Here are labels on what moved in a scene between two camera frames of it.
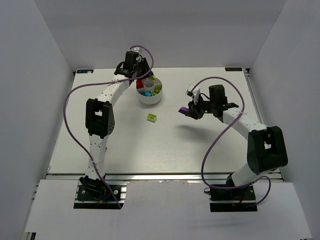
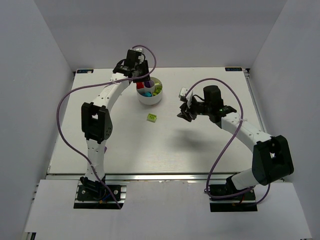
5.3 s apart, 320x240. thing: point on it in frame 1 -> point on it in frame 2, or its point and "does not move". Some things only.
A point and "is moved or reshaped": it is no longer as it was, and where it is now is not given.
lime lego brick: [158, 88] does not move
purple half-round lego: [183, 110] is moved or reshaped
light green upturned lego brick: [151, 117] does not move
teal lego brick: [148, 93] does not move
